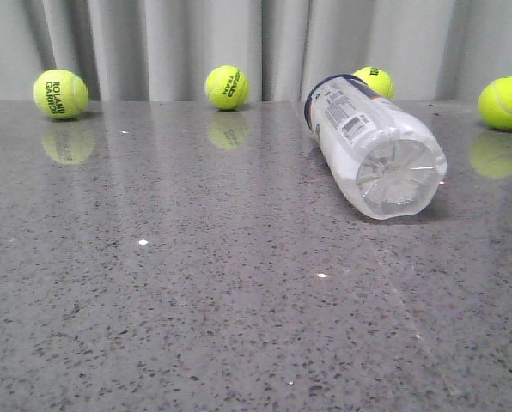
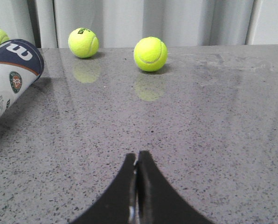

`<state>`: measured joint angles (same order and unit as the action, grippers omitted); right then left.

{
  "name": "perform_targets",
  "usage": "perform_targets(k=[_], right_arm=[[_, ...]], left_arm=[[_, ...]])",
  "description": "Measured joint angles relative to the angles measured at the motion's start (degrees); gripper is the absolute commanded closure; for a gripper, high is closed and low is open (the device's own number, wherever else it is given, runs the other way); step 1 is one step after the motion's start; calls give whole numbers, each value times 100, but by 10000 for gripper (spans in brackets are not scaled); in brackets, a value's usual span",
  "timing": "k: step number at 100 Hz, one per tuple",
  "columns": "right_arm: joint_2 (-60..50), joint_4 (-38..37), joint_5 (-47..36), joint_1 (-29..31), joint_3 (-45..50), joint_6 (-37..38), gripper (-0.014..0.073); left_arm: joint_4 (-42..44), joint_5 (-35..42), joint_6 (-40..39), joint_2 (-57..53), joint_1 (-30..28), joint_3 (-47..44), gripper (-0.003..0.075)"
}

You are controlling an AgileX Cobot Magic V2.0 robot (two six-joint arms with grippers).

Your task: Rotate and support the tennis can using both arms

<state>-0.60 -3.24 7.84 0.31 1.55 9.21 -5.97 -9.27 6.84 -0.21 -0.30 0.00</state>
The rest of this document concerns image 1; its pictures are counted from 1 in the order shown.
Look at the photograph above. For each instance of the white blue tennis ball can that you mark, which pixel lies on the white blue tennis ball can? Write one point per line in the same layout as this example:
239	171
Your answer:
385	161

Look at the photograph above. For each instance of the Head Team tennis ball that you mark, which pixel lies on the Head Team tennis ball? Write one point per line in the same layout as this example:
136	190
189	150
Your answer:
227	87

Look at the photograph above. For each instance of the Wilson tennis ball behind can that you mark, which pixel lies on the Wilson tennis ball behind can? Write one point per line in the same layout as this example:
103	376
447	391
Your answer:
377	79

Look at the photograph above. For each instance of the Roland Garros tennis ball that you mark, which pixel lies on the Roland Garros tennis ball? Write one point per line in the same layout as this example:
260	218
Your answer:
60	94

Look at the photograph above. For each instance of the far right tennis ball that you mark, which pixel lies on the far right tennis ball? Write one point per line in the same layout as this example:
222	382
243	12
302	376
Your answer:
495	103

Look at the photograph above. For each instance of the grey pleated curtain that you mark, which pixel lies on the grey pleated curtain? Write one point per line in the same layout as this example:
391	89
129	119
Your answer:
163	50

